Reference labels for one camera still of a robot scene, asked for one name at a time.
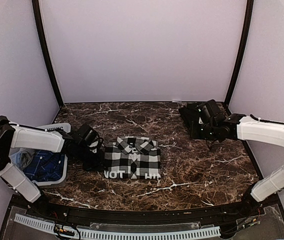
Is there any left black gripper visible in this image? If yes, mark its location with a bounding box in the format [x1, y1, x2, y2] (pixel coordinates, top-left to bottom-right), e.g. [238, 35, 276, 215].
[75, 143, 108, 172]

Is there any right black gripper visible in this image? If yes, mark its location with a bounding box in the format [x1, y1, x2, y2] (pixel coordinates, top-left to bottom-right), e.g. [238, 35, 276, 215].
[189, 120, 218, 140]

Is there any black white plaid shirt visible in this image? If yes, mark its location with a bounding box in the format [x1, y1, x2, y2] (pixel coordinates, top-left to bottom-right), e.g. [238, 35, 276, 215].
[103, 136, 162, 180]

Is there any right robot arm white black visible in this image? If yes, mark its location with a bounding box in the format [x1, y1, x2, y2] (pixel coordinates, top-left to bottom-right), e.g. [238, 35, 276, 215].
[186, 99, 284, 217]

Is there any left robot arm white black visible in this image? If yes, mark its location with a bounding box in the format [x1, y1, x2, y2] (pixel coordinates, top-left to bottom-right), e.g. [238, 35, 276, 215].
[0, 115, 104, 218]

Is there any grey plastic laundry basket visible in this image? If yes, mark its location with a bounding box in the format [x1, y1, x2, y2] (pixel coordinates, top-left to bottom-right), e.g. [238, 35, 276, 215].
[9, 123, 71, 188]

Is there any blue plaid shirt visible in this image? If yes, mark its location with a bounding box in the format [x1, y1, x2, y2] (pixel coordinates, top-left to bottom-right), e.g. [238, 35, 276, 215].
[23, 150, 65, 182]

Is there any grey shirt in basket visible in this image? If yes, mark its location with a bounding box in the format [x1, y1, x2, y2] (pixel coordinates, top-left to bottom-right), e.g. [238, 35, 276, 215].
[16, 149, 35, 170]

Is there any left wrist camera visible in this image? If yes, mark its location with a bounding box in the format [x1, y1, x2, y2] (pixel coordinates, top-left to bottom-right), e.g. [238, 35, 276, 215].
[88, 137, 104, 154]

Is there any grey slotted cable duct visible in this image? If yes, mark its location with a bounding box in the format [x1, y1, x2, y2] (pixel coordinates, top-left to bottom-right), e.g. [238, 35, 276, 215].
[14, 213, 221, 240]

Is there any right black frame post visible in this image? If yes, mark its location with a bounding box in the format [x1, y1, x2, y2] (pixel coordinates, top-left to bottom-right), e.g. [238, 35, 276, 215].
[224, 0, 254, 107]

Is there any black frame post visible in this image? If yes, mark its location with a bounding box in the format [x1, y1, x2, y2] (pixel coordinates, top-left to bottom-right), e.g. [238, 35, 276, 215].
[31, 0, 64, 108]
[224, 0, 254, 107]

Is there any black front rail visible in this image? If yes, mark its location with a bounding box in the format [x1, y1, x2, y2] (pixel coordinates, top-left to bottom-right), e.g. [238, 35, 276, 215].
[9, 194, 277, 226]

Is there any left black frame post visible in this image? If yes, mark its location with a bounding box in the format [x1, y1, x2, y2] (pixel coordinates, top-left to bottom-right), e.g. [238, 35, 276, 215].
[31, 0, 64, 108]

